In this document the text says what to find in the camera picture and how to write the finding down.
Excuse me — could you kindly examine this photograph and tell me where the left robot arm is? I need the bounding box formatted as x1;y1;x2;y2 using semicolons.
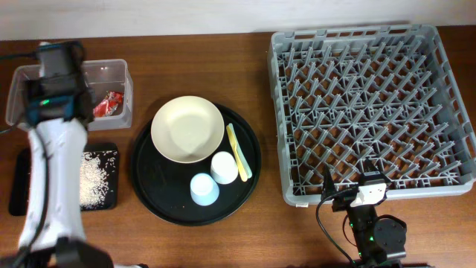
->
1;41;116;267

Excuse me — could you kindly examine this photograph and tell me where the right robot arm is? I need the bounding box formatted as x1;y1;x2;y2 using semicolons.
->
315;159;407;267

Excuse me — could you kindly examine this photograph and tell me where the red snack wrapper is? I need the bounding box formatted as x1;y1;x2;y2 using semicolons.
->
94;91;123;118

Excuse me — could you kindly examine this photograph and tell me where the black rectangular tray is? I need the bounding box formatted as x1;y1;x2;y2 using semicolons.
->
8;142;120;216

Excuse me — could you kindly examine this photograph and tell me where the clear plastic bin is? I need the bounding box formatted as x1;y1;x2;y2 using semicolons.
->
5;59;133;131

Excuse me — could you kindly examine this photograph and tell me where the yellow plastic utensil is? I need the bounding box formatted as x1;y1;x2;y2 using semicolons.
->
226;124;248;182

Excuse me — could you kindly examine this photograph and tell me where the light blue cup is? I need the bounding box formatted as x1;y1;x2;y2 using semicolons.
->
190;173;219;206

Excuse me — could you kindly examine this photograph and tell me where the grey dishwasher rack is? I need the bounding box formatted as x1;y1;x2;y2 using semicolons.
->
268;25;475;207

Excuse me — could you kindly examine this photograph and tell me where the pile of rice grains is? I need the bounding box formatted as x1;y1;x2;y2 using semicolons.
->
80;150;118;211

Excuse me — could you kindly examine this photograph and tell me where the beige plate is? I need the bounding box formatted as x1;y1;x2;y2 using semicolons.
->
150;95;225;164

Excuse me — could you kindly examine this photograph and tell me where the white cup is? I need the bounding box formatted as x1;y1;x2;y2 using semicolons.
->
210;151;239;185

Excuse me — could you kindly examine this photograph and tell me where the round black serving tray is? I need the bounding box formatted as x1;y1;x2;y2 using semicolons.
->
130;104;262;226

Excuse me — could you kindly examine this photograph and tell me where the pale green plastic utensil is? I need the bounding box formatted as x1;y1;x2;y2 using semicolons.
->
230;123;252;179

